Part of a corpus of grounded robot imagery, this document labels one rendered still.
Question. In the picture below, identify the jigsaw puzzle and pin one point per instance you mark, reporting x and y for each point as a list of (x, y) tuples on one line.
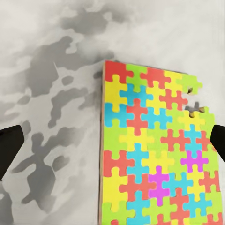
[(157, 164)]

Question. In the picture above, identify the desk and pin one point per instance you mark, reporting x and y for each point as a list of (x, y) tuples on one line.
[(51, 67)]

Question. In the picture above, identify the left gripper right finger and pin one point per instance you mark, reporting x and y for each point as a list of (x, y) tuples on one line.
[(218, 140)]

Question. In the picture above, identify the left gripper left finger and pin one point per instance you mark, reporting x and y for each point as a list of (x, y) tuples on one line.
[(11, 140)]

